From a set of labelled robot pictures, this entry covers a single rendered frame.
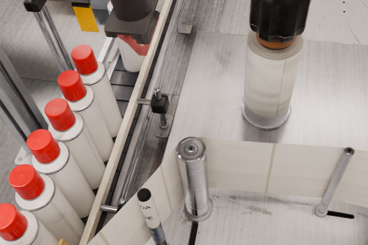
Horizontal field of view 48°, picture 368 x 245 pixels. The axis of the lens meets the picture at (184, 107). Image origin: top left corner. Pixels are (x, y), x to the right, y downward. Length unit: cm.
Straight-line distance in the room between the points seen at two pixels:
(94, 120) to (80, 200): 12
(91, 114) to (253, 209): 30
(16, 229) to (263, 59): 40
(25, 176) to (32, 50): 58
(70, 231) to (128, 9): 33
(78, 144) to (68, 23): 55
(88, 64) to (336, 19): 64
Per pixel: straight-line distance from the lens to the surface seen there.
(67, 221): 63
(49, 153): 56
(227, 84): 83
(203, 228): 68
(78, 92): 61
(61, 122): 58
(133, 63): 85
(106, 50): 81
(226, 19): 104
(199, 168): 54
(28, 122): 77
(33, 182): 54
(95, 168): 68
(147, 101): 78
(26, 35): 112
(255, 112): 74
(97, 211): 68
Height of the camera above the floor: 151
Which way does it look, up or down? 53 degrees down
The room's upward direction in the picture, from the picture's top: 7 degrees counter-clockwise
